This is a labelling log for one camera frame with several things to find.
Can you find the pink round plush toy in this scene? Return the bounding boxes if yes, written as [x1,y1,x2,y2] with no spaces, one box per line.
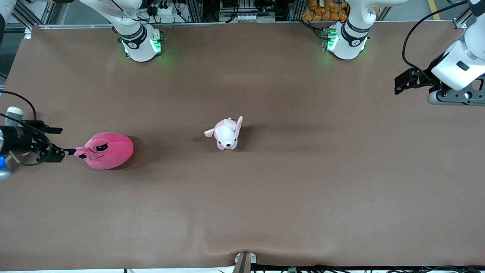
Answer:
[74,132,134,171]

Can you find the gray white plush husky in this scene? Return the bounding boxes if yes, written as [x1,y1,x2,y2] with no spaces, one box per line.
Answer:
[5,107,24,127]

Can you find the orange items box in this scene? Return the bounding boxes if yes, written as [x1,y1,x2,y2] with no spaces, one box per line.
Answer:
[302,0,350,22]

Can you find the white power strip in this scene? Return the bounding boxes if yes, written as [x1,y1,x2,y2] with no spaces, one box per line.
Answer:
[151,3,175,16]

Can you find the white pink plush dog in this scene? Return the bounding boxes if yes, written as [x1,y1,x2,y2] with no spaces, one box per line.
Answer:
[204,116,244,151]

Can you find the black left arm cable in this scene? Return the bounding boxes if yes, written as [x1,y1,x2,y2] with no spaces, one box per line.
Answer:
[402,0,469,71]

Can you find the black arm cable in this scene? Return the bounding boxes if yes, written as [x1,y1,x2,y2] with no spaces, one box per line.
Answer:
[0,91,38,126]
[402,0,469,71]

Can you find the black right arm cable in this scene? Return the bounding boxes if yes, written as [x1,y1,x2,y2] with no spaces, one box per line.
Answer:
[0,91,38,126]

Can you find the aluminium frame profile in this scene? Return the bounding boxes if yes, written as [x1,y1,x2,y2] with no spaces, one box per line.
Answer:
[452,8,474,30]
[8,0,58,28]

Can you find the metal table edge rail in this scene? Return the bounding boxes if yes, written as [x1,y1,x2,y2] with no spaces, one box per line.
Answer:
[33,22,327,30]

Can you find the metal bracket at table edge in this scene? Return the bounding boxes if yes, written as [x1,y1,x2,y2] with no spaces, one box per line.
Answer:
[234,252,257,273]

